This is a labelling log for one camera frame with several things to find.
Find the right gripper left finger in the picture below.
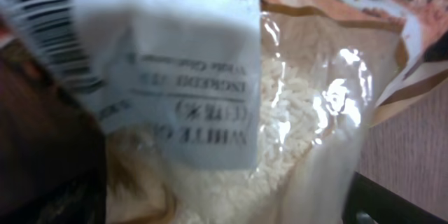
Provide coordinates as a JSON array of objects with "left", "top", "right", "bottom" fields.
[{"left": 1, "top": 45, "right": 106, "bottom": 224}]

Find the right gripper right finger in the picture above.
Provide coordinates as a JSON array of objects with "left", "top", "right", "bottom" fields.
[{"left": 342, "top": 173, "right": 447, "bottom": 224}]

